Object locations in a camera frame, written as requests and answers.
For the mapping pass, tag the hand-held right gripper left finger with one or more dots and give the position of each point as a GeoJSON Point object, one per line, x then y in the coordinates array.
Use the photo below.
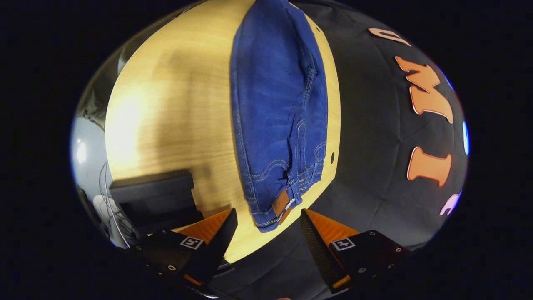
{"type": "Point", "coordinates": [216, 246]}

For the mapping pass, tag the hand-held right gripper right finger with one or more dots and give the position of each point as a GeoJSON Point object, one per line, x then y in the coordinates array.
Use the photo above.
{"type": "Point", "coordinates": [318, 246]}

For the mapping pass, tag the blue denim jeans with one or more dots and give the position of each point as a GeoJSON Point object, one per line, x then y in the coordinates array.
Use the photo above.
{"type": "Point", "coordinates": [275, 104]}

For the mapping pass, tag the black plastic stand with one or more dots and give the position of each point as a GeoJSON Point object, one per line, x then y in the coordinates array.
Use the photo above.
{"type": "Point", "coordinates": [154, 196]}

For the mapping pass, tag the black backdrop cloth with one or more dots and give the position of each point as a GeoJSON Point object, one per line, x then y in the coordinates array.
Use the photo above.
{"type": "Point", "coordinates": [374, 146]}

